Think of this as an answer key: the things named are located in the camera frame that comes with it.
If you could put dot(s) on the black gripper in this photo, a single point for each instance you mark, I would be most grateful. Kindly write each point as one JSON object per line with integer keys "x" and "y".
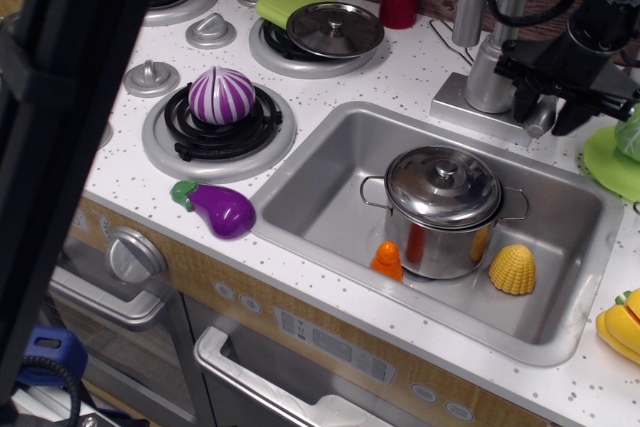
{"x": 576, "y": 66}

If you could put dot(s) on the silver faucet lever handle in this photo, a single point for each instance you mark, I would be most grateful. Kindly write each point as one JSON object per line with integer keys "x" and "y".
{"x": 541, "y": 117}

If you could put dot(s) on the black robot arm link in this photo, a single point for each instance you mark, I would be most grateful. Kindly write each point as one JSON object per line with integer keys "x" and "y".
{"x": 62, "y": 63}

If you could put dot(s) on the green toy cabbage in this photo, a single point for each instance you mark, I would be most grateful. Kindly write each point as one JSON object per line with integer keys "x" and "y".
{"x": 627, "y": 136}

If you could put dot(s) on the green plate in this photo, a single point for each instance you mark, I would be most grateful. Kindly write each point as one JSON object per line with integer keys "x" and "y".
{"x": 609, "y": 166}

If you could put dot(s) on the silver toy faucet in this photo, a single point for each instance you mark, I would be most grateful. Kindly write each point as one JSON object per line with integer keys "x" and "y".
{"x": 481, "y": 101}

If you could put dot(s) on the stainless steel pot lid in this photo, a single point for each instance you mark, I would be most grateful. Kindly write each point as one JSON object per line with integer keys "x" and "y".
{"x": 443, "y": 187}

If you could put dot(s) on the yellow toy corn piece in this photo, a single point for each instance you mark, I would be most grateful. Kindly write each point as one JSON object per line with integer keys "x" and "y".
{"x": 513, "y": 270}

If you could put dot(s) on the red toy cup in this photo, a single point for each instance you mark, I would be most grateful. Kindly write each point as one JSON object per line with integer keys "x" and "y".
{"x": 398, "y": 14}

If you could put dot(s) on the loose steel lid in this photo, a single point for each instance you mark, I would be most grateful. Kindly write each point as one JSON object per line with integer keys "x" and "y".
{"x": 335, "y": 30}

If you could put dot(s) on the orange toy carrot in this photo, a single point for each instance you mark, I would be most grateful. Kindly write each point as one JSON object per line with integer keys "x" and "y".
{"x": 387, "y": 262}

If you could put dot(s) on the yellow toy banana bunch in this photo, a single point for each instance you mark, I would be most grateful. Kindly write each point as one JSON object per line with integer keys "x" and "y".
{"x": 618, "y": 326}

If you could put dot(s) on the grey toy sink basin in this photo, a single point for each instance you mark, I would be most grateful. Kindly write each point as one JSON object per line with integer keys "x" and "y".
{"x": 314, "y": 205}

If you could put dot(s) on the rear black stove burner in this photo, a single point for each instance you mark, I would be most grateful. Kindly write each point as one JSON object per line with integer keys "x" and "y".
{"x": 270, "y": 47}

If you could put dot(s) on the black stove burner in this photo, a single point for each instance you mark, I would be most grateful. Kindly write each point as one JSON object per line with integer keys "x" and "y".
{"x": 270, "y": 47}
{"x": 186, "y": 148}

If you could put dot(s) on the green toy cutting board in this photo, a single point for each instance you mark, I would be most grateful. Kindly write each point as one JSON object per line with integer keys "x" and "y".
{"x": 278, "y": 12}

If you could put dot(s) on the purple white toy onion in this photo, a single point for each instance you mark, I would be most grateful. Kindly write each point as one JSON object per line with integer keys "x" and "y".
{"x": 221, "y": 96}

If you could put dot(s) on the purple toy eggplant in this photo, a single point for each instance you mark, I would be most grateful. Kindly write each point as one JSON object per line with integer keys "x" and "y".
{"x": 228, "y": 213}

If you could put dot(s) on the silver stove knob middle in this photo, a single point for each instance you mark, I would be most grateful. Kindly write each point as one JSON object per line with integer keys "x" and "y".
{"x": 211, "y": 32}

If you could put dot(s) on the front black stove burner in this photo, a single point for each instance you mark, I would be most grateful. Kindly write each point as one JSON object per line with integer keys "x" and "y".
{"x": 186, "y": 148}

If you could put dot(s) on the silver stove knob front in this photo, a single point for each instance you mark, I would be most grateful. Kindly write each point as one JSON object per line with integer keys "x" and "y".
{"x": 151, "y": 79}

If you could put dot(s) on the silver oven dial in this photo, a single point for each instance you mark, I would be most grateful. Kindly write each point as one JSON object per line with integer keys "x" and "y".
{"x": 132, "y": 258}

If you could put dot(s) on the silver dishwasher handle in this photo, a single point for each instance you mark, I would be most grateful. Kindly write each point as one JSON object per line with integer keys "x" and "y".
{"x": 279, "y": 404}

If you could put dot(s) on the silver oven door handle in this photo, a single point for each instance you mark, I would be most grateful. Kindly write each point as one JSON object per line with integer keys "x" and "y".
{"x": 140, "y": 314}

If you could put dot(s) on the blue clamp with cable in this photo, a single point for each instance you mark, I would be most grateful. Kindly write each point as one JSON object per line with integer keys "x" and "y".
{"x": 53, "y": 357}

